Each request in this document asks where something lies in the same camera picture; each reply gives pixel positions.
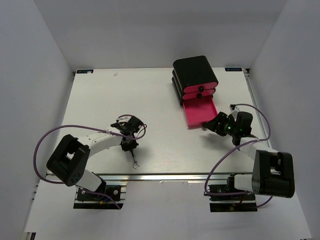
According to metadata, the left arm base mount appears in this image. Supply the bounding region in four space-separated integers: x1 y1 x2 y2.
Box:
73 181 127 210

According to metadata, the black drawer cabinet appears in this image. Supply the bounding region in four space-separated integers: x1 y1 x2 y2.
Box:
171 55 219 106

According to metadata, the aluminium table edge rail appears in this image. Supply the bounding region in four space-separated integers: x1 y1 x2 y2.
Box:
46 172 256 182

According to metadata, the left blue corner label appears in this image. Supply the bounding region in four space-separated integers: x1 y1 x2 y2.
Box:
76 69 94 74

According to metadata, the white foam board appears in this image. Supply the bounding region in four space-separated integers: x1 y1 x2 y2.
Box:
25 181 311 240

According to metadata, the blue corner label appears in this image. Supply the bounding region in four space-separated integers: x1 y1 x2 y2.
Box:
76 69 94 74
224 67 243 72

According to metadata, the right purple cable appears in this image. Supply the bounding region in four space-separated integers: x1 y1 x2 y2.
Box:
203 103 275 209

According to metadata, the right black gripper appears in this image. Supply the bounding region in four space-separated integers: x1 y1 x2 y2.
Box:
203 111 239 137

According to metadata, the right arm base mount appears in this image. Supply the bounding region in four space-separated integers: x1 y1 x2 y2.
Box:
204 174 258 213

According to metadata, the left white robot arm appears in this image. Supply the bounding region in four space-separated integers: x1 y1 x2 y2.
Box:
46 115 147 200

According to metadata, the silver combination wrench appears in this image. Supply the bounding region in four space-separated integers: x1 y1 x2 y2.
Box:
130 150 140 169

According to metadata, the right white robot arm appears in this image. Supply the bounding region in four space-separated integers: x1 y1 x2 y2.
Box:
202 111 295 200

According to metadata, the pink top drawer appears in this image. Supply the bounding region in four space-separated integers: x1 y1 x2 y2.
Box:
183 82 218 94

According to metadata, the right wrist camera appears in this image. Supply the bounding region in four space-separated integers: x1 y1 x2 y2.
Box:
229 104 240 120

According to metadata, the right blue corner label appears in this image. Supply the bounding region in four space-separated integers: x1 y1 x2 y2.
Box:
224 67 243 72

